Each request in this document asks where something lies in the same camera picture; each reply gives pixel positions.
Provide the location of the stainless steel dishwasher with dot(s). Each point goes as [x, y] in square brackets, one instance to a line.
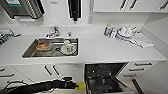
[106, 80]

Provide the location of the white patterned bowl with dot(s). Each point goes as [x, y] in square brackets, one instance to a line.
[71, 51]

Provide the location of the white base cabinet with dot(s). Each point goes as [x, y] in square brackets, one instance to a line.
[33, 75]

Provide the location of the white mug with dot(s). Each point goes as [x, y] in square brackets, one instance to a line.
[67, 44]

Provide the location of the grey bowl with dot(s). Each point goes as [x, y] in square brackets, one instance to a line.
[43, 48]

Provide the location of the orange sponge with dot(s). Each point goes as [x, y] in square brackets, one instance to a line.
[42, 44]

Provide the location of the small chrome soap pump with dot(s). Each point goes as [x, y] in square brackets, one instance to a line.
[69, 34]

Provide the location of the steel kitchen sink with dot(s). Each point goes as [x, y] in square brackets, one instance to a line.
[28, 54]

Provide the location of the chrome sink faucet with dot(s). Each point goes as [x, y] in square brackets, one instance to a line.
[53, 32]

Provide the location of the blue dish soap bottle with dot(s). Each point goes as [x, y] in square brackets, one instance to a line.
[107, 30]

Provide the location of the small white bottle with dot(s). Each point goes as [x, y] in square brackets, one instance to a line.
[113, 33]

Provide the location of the white drawer unit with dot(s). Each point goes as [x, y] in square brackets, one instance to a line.
[138, 70]

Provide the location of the black soap dispenser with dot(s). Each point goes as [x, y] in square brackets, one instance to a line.
[74, 8]

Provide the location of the white wall outlet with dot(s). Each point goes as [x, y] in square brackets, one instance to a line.
[90, 19]

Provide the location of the small grey wall label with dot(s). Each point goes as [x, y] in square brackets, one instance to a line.
[54, 2]

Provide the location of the white three-door wall cabinet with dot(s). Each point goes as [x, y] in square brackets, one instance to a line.
[130, 5]

